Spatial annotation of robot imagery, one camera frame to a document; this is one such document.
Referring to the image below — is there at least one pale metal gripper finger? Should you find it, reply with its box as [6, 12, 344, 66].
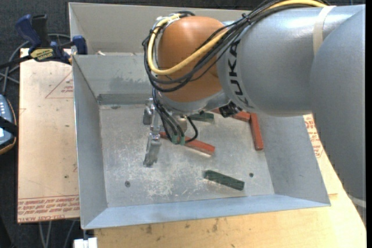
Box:
[151, 138, 163, 166]
[143, 138, 153, 168]

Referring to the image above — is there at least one grey metal bin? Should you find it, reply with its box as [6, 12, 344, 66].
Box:
[68, 2, 332, 231]

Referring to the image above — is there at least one dark green flat block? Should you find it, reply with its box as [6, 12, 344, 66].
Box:
[202, 169, 246, 192]
[190, 112, 216, 124]

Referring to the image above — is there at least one brown cardboard board, red print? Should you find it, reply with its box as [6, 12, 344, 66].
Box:
[17, 48, 339, 225]

